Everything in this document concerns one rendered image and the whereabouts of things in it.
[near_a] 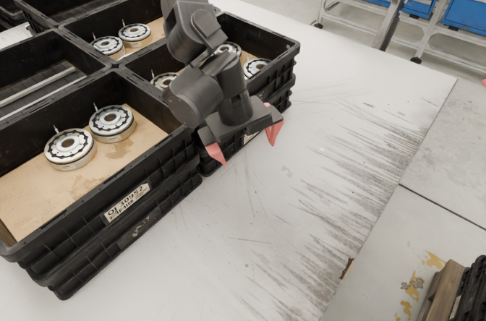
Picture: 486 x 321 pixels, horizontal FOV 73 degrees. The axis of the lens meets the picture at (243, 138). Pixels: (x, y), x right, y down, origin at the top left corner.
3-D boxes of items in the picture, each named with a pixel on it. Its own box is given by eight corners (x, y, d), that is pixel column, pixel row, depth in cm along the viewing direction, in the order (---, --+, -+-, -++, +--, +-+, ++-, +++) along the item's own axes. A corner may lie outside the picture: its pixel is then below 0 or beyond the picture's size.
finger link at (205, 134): (257, 165, 60) (245, 127, 54) (220, 183, 59) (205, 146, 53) (242, 144, 65) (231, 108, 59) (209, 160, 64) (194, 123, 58)
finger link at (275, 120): (290, 150, 61) (283, 110, 55) (255, 166, 60) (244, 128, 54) (273, 130, 66) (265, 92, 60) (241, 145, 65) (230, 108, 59)
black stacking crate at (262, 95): (225, 43, 112) (223, 11, 103) (297, 79, 99) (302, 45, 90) (128, 102, 91) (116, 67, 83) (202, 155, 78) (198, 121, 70)
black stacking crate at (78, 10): (121, -7, 138) (113, -36, 130) (167, 16, 125) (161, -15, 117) (27, 30, 118) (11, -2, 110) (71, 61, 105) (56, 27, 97)
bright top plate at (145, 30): (137, 22, 113) (137, 20, 112) (156, 32, 108) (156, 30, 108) (112, 33, 107) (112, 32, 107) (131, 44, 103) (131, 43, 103)
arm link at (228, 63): (245, 47, 48) (216, 43, 51) (216, 72, 45) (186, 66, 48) (254, 86, 53) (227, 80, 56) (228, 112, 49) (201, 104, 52)
